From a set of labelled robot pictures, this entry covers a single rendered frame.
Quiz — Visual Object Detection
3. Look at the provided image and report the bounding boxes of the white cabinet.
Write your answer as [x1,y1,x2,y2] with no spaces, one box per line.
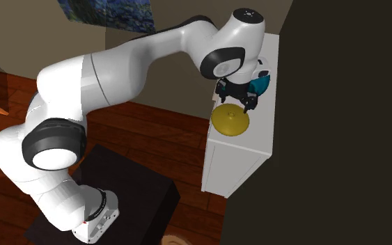
[201,32,280,199]

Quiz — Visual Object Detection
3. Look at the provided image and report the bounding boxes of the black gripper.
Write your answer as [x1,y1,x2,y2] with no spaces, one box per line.
[215,77,259,114]

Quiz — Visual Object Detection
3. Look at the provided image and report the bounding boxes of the yellow round lid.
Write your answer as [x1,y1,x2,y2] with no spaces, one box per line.
[211,103,250,137]

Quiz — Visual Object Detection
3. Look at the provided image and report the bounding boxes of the teal object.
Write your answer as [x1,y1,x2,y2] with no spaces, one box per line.
[248,75,271,95]

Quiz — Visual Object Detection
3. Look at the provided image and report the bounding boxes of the black robot stand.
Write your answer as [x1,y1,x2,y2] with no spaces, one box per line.
[24,143,182,245]

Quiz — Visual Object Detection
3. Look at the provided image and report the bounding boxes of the blue wall picture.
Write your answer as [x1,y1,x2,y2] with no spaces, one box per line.
[56,0,157,34]

